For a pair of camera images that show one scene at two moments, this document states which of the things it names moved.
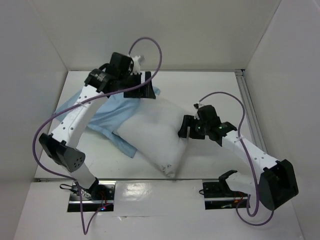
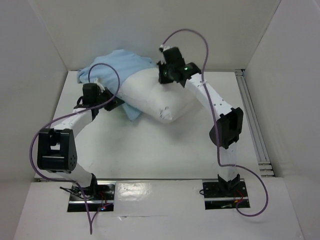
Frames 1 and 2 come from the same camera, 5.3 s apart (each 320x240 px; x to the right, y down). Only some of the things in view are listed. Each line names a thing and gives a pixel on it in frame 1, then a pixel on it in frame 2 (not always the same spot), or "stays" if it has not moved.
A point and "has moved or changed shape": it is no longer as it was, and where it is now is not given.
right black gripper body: (189, 127) → (163, 75)
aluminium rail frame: (250, 109) stays
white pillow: (151, 127) → (142, 89)
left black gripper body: (128, 81) → (104, 95)
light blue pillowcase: (110, 111) has moved or changed shape
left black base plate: (94, 199) stays
